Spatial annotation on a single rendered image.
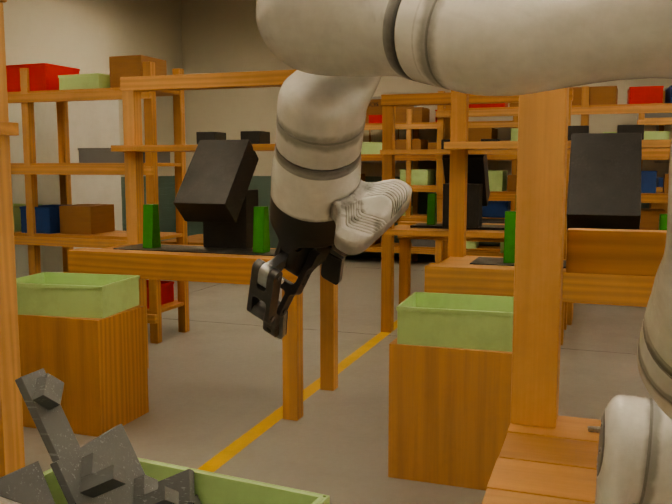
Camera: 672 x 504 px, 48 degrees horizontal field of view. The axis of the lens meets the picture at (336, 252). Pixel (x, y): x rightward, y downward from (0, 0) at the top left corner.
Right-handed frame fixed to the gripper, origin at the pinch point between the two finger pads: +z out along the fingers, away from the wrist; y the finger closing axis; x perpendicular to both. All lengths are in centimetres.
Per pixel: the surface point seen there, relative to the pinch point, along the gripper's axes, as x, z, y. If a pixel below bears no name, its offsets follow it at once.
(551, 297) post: 12, 51, -70
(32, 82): -461, 302, -272
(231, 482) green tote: -8.8, 44.2, 1.3
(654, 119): -69, 462, -874
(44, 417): -28.8, 30.8, 14.6
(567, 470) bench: 30, 59, -42
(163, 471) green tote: -19, 49, 4
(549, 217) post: 5, 39, -77
